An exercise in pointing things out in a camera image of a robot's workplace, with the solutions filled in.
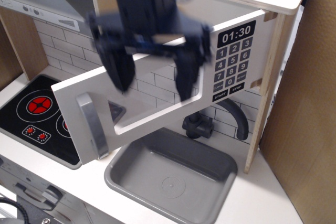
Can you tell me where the grey oven front handle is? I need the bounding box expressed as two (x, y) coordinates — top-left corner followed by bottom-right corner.
(14, 183), (63, 211)

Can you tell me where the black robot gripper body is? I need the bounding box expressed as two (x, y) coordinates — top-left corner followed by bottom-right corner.
(87, 0), (211, 64)

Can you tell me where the brown cardboard panel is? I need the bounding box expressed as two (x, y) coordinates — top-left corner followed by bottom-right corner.
(260, 0), (335, 223)

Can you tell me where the black toy stovetop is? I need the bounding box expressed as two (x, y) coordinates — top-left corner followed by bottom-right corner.
(1, 74), (81, 169)

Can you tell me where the white toy microwave door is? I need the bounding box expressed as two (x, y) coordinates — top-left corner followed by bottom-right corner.
(52, 10), (276, 164)

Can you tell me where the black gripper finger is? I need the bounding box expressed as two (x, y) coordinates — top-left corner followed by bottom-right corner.
(97, 45), (135, 92)
(174, 49), (205, 102)

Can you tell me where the dark grey toy faucet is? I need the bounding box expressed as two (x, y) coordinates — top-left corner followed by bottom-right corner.
(182, 99), (249, 141)

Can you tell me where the black cable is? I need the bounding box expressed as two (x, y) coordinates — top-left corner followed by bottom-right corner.
(0, 197), (29, 224)

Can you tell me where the grey toy sink basin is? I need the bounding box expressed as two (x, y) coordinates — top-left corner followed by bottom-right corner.
(104, 128), (238, 223)

